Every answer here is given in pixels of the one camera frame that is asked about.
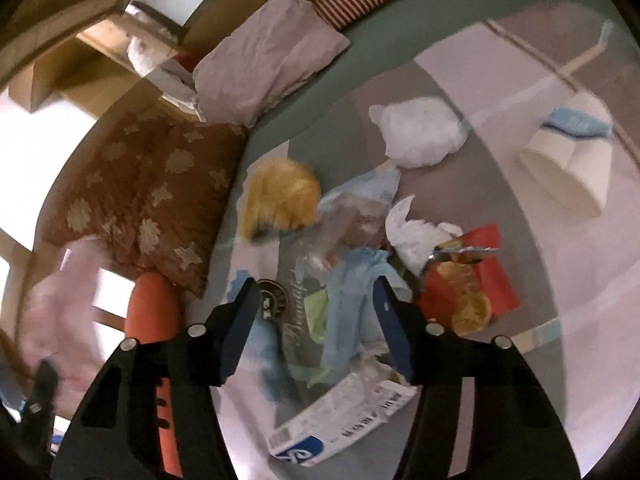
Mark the white cardboard box blue print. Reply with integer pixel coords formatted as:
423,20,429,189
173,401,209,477
266,366,419,469

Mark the wooden headboard cabinet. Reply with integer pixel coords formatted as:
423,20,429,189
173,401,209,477
0,0,211,116

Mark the clear plastic bag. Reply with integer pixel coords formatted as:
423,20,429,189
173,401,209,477
299,194,392,273

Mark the green bed sheet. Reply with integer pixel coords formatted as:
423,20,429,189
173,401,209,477
177,0,556,196

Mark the light blue plastic bag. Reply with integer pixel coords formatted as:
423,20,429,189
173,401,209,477
319,247,415,372

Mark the brown floral pillow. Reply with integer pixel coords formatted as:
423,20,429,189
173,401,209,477
42,109,249,299

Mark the patchwork striped blanket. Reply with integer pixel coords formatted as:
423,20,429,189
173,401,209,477
210,12,637,479

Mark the white cloth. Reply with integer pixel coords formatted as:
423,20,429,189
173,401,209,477
126,34,203,113

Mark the white crumpled tissue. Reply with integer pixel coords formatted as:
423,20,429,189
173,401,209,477
368,96,469,170
384,195,465,277

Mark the green paper scrap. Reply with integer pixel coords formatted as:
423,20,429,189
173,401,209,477
303,291,332,337

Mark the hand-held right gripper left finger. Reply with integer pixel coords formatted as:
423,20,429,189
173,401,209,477
50,276,262,480

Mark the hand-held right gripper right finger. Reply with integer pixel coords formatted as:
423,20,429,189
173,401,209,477
374,275,583,480

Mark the yellow snack bag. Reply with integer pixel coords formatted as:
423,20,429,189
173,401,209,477
239,157,324,242

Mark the light blue wrapper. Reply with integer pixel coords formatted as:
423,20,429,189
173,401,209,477
318,166,402,213

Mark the pink cloth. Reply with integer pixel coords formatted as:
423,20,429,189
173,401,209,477
17,237,138,401

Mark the orange carrot plush pillow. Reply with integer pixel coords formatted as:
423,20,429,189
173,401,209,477
124,272,184,477

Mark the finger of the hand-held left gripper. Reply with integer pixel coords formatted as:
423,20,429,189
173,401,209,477
20,359,61,461

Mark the white round device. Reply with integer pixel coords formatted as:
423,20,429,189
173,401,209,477
516,94,617,219

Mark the red snack bag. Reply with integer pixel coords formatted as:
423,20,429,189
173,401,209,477
416,224,522,337

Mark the pink pillow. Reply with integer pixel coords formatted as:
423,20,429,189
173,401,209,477
192,0,351,129

